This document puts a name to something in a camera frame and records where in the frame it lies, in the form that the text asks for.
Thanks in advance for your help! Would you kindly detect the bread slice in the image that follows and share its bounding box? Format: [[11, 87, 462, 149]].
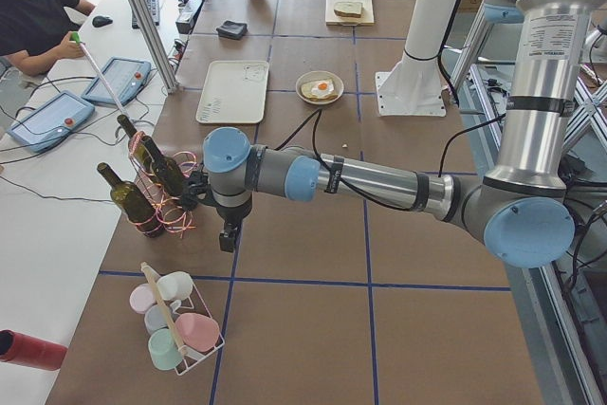
[[301, 79, 338, 101], [333, 1, 363, 18]]

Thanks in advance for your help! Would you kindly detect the teach pendant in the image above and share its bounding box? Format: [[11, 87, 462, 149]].
[[82, 57, 152, 106], [8, 91, 95, 153]]

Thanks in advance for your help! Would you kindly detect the middle green wine bottle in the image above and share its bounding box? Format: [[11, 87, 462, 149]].
[[142, 135, 197, 211]]

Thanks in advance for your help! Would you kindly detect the wooden cutting board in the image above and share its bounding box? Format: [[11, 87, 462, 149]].
[[325, 0, 375, 26]]

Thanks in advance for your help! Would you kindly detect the green wine bottle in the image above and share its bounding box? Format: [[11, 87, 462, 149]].
[[117, 114, 153, 175], [142, 135, 197, 211], [97, 162, 165, 238]]

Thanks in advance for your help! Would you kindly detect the cream bear tray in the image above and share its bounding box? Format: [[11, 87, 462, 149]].
[[195, 61, 269, 124]]

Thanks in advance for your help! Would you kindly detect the grey cup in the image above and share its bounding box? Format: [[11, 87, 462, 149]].
[[143, 304, 168, 335]]

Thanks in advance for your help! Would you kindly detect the large pink cup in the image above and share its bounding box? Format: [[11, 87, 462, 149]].
[[175, 313, 220, 352]]

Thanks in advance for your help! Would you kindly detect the wooden rack handle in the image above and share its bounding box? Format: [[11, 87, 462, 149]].
[[140, 262, 187, 358]]

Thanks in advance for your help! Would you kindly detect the near teach pendant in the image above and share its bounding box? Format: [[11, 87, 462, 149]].
[[8, 91, 95, 153]]

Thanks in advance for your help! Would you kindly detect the front green wine bottle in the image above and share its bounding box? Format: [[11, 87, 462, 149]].
[[97, 162, 165, 238]]

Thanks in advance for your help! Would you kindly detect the aluminium frame post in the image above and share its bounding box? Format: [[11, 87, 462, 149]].
[[128, 0, 179, 94]]

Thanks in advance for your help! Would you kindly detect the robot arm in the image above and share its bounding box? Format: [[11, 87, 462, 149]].
[[180, 0, 605, 268]]

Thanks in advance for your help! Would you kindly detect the back green wine bottle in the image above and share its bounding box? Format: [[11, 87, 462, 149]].
[[117, 114, 153, 175]]

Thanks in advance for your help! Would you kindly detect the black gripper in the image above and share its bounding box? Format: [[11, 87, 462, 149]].
[[179, 164, 252, 252]]

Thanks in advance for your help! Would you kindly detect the white cup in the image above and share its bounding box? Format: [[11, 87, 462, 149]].
[[156, 271, 193, 301]]

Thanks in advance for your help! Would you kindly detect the far teach pendant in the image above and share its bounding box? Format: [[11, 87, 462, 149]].
[[82, 57, 152, 106]]

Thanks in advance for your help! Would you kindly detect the person in black shirt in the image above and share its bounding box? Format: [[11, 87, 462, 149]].
[[1, 0, 95, 77]]

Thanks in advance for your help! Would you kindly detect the red cylinder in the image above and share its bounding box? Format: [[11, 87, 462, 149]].
[[1, 329, 67, 371]]

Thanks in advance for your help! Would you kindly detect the pink cup small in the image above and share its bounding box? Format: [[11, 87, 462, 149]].
[[129, 284, 156, 315]]

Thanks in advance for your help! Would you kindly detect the fried egg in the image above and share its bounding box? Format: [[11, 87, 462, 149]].
[[310, 80, 335, 99]]

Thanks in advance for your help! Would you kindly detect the mint green cup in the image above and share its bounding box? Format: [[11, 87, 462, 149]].
[[148, 328, 183, 371]]

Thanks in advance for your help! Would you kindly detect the white wire cup rack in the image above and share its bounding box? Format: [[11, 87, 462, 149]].
[[139, 261, 225, 377]]

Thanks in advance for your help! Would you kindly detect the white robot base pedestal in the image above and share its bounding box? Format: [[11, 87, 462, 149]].
[[376, 0, 458, 117]]

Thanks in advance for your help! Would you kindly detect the black computer mouse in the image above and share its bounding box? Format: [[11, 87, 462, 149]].
[[92, 15, 113, 28]]

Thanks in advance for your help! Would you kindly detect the grey folded cloth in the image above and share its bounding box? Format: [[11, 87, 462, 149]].
[[216, 20, 248, 40]]

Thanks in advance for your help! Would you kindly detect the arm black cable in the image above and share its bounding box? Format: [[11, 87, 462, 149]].
[[274, 108, 508, 212]]

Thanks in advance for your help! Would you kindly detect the black keyboard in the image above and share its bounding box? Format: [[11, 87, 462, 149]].
[[144, 0, 160, 26]]

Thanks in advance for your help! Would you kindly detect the copper wire bottle rack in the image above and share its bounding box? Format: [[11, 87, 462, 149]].
[[128, 131, 196, 237]]

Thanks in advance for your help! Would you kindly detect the white plate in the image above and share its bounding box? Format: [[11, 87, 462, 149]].
[[295, 70, 344, 106]]

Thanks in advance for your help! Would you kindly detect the white stick green handle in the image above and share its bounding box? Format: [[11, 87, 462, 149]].
[[70, 31, 128, 116]]

